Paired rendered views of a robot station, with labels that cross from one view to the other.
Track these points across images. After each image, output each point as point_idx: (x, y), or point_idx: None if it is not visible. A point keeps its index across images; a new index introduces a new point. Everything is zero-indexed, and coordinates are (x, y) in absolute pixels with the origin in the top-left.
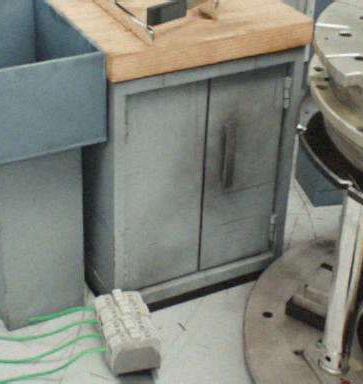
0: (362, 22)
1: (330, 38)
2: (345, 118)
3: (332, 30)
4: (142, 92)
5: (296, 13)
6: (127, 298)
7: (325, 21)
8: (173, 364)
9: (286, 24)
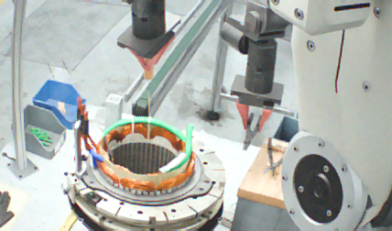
0: (203, 159)
1: (203, 146)
2: None
3: (207, 150)
4: None
5: (247, 188)
6: None
7: (214, 154)
8: (215, 227)
9: (243, 180)
